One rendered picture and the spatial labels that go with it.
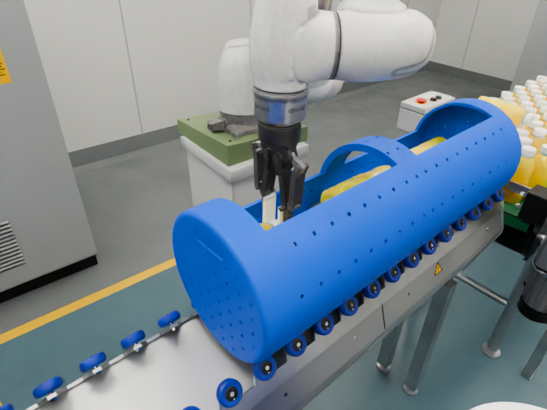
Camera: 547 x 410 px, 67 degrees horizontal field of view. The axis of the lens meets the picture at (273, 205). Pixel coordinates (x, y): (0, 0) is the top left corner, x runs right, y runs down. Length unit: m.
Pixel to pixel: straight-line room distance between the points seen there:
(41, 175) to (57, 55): 1.37
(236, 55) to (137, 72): 2.33
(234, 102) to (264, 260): 0.79
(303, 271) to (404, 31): 0.39
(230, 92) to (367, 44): 0.72
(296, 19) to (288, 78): 0.08
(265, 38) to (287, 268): 0.34
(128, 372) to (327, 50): 0.65
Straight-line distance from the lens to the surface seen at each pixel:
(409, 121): 1.58
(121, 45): 3.49
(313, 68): 0.65
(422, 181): 0.87
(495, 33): 5.92
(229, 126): 1.34
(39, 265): 2.43
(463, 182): 0.99
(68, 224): 2.34
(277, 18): 0.63
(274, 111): 0.67
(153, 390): 0.82
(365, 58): 0.66
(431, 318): 1.62
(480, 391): 2.09
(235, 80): 1.30
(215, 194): 1.41
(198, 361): 0.83
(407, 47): 0.68
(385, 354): 1.91
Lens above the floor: 1.60
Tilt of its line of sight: 34 degrees down
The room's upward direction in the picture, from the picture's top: 1 degrees clockwise
